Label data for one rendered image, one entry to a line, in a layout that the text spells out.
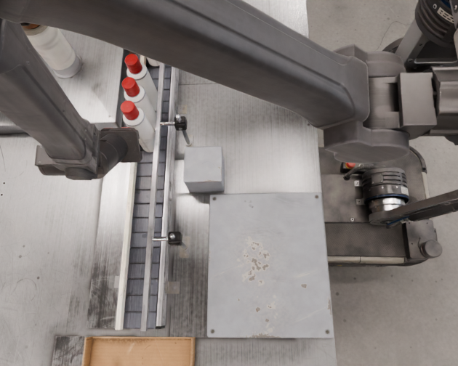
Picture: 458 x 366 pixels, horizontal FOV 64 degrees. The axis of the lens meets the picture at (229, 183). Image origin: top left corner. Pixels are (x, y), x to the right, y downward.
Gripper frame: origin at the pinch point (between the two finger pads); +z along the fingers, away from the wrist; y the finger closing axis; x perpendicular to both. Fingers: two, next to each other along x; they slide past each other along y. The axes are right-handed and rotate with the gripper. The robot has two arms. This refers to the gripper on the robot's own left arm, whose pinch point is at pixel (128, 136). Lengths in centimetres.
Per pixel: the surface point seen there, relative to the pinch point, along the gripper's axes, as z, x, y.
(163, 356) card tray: -13, 51, -5
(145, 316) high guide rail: -16.7, 36.0, -3.8
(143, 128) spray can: 7.2, -0.1, -1.4
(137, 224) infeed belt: 4.0, 24.2, 2.4
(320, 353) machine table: -11, 51, -43
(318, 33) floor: 158, -19, -66
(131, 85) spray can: 6.5, -10.3, -0.1
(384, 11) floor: 167, -30, -105
